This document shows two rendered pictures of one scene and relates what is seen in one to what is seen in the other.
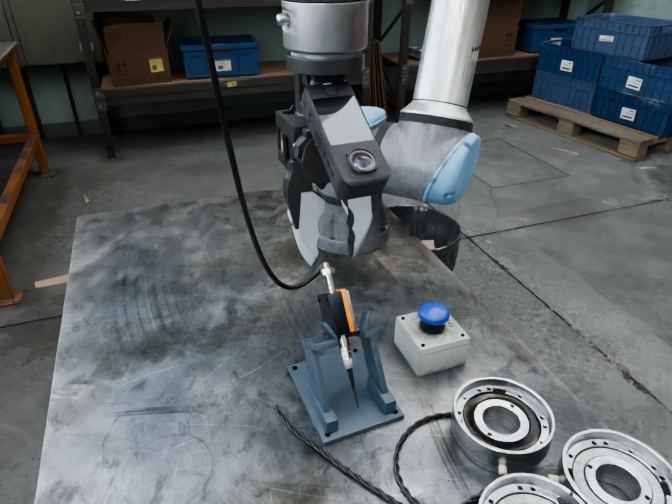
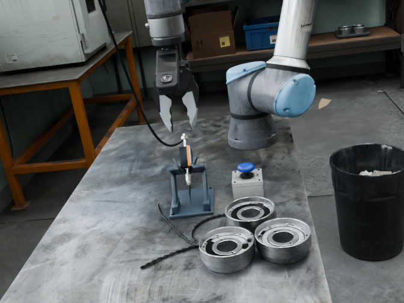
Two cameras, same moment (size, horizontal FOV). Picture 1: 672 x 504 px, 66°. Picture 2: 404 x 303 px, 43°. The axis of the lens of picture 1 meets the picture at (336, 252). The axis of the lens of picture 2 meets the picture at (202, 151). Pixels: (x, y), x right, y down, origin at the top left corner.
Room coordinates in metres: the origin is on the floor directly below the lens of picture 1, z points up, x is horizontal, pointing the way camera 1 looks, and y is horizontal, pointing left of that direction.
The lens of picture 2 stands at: (-0.48, -0.54, 1.36)
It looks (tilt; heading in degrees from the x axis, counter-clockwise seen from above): 22 degrees down; 27
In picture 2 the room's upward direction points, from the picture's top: 8 degrees counter-clockwise
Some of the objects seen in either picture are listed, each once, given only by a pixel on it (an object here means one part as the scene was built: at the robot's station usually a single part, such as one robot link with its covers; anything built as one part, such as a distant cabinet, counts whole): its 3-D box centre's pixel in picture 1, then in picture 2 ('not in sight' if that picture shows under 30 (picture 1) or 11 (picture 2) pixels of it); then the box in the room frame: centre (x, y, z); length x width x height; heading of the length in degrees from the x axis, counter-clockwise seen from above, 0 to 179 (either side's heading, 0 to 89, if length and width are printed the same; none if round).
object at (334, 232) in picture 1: (349, 210); (251, 124); (0.85, -0.02, 0.85); 0.15 x 0.15 x 0.10
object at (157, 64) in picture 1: (137, 50); (213, 31); (3.65, 1.33, 0.64); 0.49 x 0.40 x 0.37; 115
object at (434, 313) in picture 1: (432, 323); (246, 174); (0.52, -0.12, 0.85); 0.04 x 0.04 x 0.05
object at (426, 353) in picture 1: (428, 336); (247, 183); (0.53, -0.12, 0.82); 0.08 x 0.07 x 0.05; 20
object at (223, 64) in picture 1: (219, 56); (275, 32); (3.86, 0.83, 0.56); 0.52 x 0.38 x 0.22; 107
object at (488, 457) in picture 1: (500, 425); (250, 216); (0.38, -0.18, 0.82); 0.10 x 0.10 x 0.04
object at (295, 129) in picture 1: (322, 116); (172, 63); (0.50, 0.01, 1.12); 0.09 x 0.08 x 0.12; 23
